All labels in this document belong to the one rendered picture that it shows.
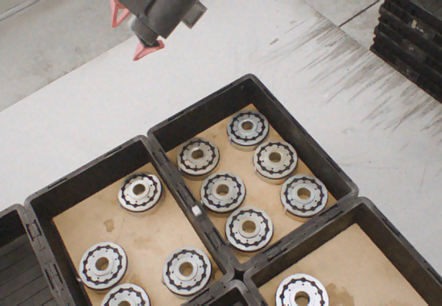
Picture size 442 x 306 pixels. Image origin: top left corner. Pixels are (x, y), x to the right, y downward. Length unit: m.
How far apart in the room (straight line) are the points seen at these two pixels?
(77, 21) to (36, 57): 0.31
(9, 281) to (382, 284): 0.79
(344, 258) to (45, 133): 0.92
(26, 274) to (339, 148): 0.83
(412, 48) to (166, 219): 1.25
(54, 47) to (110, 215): 1.79
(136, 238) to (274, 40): 0.79
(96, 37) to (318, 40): 1.52
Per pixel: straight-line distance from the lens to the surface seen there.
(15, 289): 1.14
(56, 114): 1.51
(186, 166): 1.10
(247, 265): 0.91
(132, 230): 1.09
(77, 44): 2.74
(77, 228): 1.13
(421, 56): 1.96
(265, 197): 1.07
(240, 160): 1.12
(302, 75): 1.44
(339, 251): 1.03
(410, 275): 1.01
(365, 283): 1.02
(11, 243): 1.19
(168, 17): 0.56
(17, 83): 2.70
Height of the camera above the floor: 1.80
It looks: 58 degrees down
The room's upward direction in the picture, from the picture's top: 11 degrees counter-clockwise
